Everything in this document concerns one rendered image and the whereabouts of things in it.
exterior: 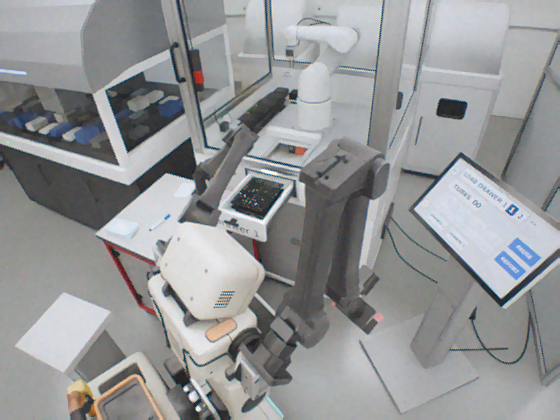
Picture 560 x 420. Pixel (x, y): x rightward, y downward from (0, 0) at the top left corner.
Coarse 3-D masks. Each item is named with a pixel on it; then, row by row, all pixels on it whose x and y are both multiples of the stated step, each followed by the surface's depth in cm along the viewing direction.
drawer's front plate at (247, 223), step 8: (224, 216) 155; (232, 216) 152; (240, 216) 150; (224, 224) 159; (240, 224) 153; (248, 224) 150; (256, 224) 148; (264, 224) 147; (240, 232) 157; (248, 232) 154; (256, 232) 151; (264, 232) 149; (264, 240) 152
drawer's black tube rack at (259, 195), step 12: (252, 180) 175; (264, 180) 174; (240, 192) 168; (252, 192) 167; (264, 192) 167; (276, 192) 166; (240, 204) 166; (252, 204) 161; (264, 204) 160; (264, 216) 159
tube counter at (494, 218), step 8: (480, 200) 119; (472, 208) 120; (480, 208) 118; (488, 208) 116; (488, 216) 115; (496, 216) 113; (496, 224) 112; (504, 224) 110; (504, 232) 109; (512, 232) 107
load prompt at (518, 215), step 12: (468, 168) 125; (468, 180) 124; (480, 180) 121; (480, 192) 119; (492, 192) 116; (492, 204) 115; (504, 204) 112; (516, 204) 109; (516, 216) 108; (528, 216) 105
